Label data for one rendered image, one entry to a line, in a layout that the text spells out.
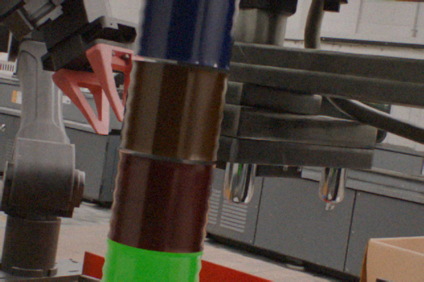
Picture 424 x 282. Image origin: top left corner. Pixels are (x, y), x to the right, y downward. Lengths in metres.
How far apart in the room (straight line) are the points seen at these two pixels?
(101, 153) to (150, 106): 7.23
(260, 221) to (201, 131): 5.99
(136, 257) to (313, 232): 5.71
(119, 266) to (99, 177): 7.23
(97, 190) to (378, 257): 4.80
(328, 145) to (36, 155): 0.45
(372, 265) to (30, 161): 2.19
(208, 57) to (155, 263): 0.08
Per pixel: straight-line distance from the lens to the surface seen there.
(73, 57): 0.89
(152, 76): 0.32
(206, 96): 0.32
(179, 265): 0.32
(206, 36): 0.31
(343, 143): 0.64
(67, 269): 1.06
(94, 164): 7.61
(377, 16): 8.23
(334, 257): 5.93
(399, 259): 2.99
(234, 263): 1.30
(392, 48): 5.80
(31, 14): 0.86
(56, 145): 1.00
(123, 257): 0.32
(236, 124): 0.53
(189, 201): 0.32
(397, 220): 5.67
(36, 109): 1.05
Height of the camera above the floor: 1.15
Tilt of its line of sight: 3 degrees down
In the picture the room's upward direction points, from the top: 8 degrees clockwise
